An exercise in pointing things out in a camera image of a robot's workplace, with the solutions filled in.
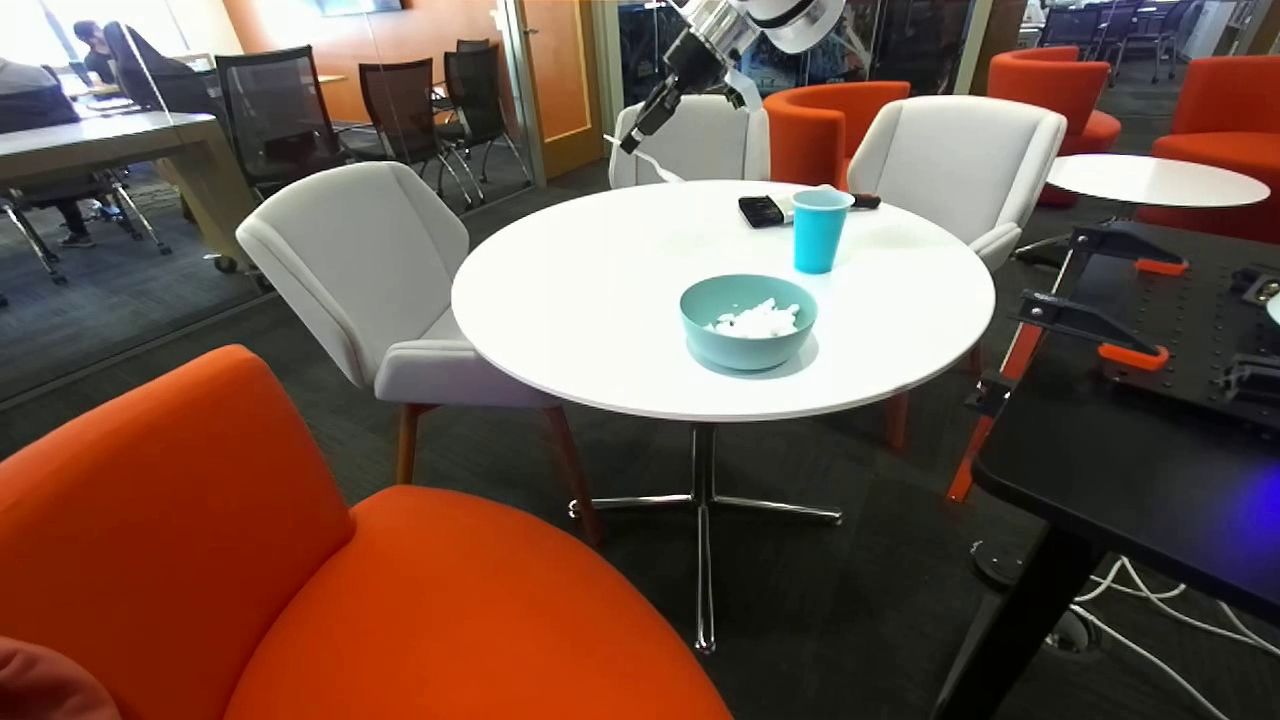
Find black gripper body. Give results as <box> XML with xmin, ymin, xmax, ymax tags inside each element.
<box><xmin>658</xmin><ymin>29</ymin><xmax>736</xmax><ymax>109</ymax></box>

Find teal bowl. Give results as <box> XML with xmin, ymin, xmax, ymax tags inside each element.
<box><xmin>677</xmin><ymin>272</ymin><xmax>819</xmax><ymax>374</ymax></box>

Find grey upholstered armchair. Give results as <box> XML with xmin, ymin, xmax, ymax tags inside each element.
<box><xmin>603</xmin><ymin>90</ymin><xmax>778</xmax><ymax>190</ymax></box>
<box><xmin>238</xmin><ymin>159</ymin><xmax>595</xmax><ymax>543</ymax></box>
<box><xmin>844</xmin><ymin>90</ymin><xmax>1074</xmax><ymax>459</ymax></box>

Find orange wooden door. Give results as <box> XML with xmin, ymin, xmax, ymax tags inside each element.
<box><xmin>517</xmin><ymin>0</ymin><xmax>595</xmax><ymax>152</ymax></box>

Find orange upholstered armchair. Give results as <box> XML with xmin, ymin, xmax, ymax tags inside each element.
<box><xmin>0</xmin><ymin>341</ymin><xmax>736</xmax><ymax>720</ymax></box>
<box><xmin>1152</xmin><ymin>53</ymin><xmax>1280</xmax><ymax>245</ymax></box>
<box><xmin>761</xmin><ymin>80</ymin><xmax>918</xmax><ymax>187</ymax></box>
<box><xmin>983</xmin><ymin>47</ymin><xmax>1126</xmax><ymax>156</ymax></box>

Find dark mesh chair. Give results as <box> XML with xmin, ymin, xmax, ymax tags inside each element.
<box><xmin>439</xmin><ymin>35</ymin><xmax>535</xmax><ymax>204</ymax></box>

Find blue plastic cup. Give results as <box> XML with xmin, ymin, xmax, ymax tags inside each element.
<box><xmin>794</xmin><ymin>187</ymin><xmax>856</xmax><ymax>281</ymax></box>

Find white crumbled pieces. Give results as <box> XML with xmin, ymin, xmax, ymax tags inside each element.
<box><xmin>705</xmin><ymin>301</ymin><xmax>808</xmax><ymax>341</ymax></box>

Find brown mesh chair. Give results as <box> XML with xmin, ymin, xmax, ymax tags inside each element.
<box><xmin>356</xmin><ymin>55</ymin><xmax>463</xmax><ymax>204</ymax></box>

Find black mesh office chair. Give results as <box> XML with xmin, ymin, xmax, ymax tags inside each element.
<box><xmin>214</xmin><ymin>45</ymin><xmax>392</xmax><ymax>204</ymax></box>

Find black orange bar clamp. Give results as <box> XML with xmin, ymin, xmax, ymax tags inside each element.
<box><xmin>1017</xmin><ymin>218</ymin><xmax>1194</xmax><ymax>325</ymax></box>
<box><xmin>945</xmin><ymin>286</ymin><xmax>1176</xmax><ymax>506</ymax></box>

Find small white round table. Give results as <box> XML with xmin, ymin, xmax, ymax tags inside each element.
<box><xmin>1043</xmin><ymin>152</ymin><xmax>1276</xmax><ymax>214</ymax></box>

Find black high-back office chair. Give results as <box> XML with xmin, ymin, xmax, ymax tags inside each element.
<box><xmin>102</xmin><ymin>20</ymin><xmax>218</xmax><ymax>115</ymax></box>

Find light wooden desk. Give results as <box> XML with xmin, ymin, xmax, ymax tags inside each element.
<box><xmin>0</xmin><ymin>109</ymin><xmax>255</xmax><ymax>277</ymax></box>

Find black round floor plate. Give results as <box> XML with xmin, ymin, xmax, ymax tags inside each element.
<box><xmin>970</xmin><ymin>534</ymin><xmax>1043</xmax><ymax>592</ymax></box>

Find seated person dark hair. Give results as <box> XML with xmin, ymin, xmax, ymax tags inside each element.
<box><xmin>71</xmin><ymin>14</ymin><xmax>126</xmax><ymax>83</ymax></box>

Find black workbench table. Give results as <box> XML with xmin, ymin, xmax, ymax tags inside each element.
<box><xmin>933</xmin><ymin>225</ymin><xmax>1280</xmax><ymax>720</ymax></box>

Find black metal fixture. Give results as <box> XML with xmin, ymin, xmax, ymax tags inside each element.
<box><xmin>1227</xmin><ymin>264</ymin><xmax>1280</xmax><ymax>332</ymax></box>
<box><xmin>1212</xmin><ymin>350</ymin><xmax>1280</xmax><ymax>431</ymax></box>

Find dark red rounded cushion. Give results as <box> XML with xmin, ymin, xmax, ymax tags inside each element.
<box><xmin>0</xmin><ymin>634</ymin><xmax>130</xmax><ymax>720</ymax></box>

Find white scraper black handle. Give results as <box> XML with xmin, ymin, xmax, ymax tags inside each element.
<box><xmin>736</xmin><ymin>187</ymin><xmax>889</xmax><ymax>233</ymax></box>

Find chrome table pedestal base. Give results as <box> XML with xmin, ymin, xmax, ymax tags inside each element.
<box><xmin>563</xmin><ymin>423</ymin><xmax>849</xmax><ymax>656</ymax></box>

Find white floor cable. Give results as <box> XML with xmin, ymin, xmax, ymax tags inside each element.
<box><xmin>1078</xmin><ymin>555</ymin><xmax>1280</xmax><ymax>660</ymax></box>
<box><xmin>1067</xmin><ymin>598</ymin><xmax>1235</xmax><ymax>720</ymax></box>

